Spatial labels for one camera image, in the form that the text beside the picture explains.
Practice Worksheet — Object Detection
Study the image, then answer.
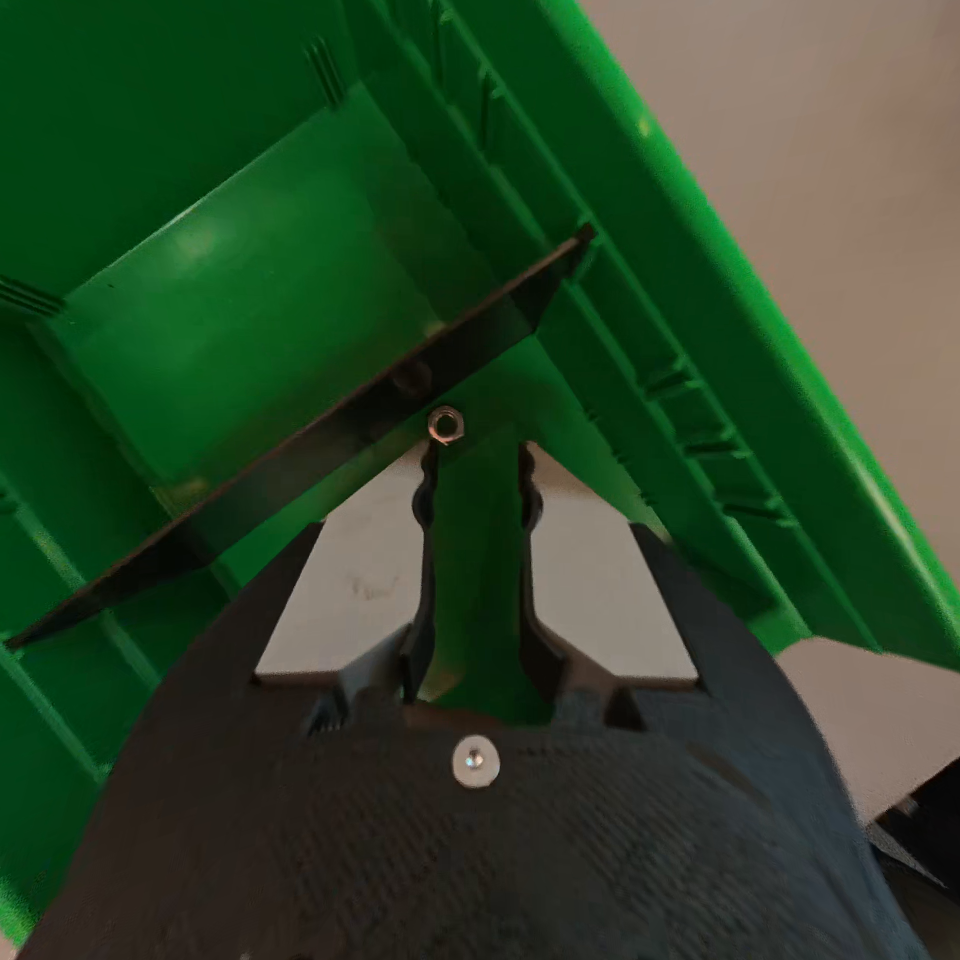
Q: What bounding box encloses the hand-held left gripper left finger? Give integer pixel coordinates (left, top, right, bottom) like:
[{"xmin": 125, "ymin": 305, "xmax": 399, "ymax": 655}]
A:
[{"xmin": 255, "ymin": 441, "xmax": 440, "ymax": 705}]

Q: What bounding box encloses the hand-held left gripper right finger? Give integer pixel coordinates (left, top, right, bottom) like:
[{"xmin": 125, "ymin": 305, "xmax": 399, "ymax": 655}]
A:
[{"xmin": 517, "ymin": 441, "xmax": 700, "ymax": 723}]

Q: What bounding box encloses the green plastic bin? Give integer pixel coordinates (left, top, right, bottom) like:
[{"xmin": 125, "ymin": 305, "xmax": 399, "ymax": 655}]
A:
[{"xmin": 0, "ymin": 0, "xmax": 960, "ymax": 950}]

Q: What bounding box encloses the black bin divider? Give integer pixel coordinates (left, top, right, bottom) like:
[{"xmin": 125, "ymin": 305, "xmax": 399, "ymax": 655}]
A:
[{"xmin": 3, "ymin": 223, "xmax": 599, "ymax": 651}]

